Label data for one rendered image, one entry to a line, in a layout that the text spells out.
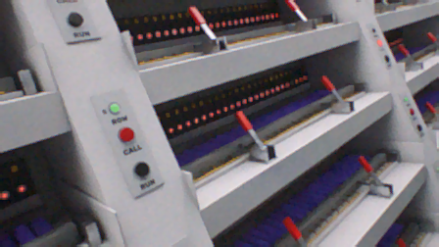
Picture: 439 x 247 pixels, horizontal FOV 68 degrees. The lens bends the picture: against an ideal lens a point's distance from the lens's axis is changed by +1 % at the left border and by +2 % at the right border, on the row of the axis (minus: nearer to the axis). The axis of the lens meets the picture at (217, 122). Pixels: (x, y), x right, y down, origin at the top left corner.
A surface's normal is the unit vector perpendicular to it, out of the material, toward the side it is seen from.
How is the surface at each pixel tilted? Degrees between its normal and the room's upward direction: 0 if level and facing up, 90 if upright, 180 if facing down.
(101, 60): 90
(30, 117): 109
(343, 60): 90
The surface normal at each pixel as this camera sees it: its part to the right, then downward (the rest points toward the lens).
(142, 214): 0.56, -0.27
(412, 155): -0.72, 0.30
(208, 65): 0.66, 0.04
